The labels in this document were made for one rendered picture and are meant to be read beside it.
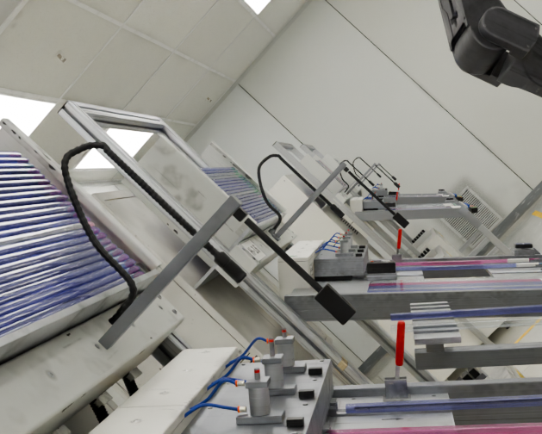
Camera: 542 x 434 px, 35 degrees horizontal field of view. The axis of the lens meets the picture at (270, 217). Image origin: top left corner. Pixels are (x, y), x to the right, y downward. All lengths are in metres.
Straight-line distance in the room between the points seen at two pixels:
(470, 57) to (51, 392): 0.63
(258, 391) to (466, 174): 7.77
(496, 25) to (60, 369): 0.63
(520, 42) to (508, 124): 7.61
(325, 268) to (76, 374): 1.45
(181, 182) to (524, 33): 1.23
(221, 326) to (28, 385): 1.23
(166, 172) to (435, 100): 6.64
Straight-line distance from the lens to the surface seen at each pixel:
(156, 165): 2.15
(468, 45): 1.09
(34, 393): 0.84
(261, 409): 0.93
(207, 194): 2.12
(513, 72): 1.10
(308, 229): 5.56
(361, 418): 1.13
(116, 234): 1.27
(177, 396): 0.99
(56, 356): 0.92
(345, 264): 2.30
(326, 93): 8.66
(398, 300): 1.98
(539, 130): 8.71
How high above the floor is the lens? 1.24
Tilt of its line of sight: 4 degrees up
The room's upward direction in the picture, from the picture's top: 47 degrees counter-clockwise
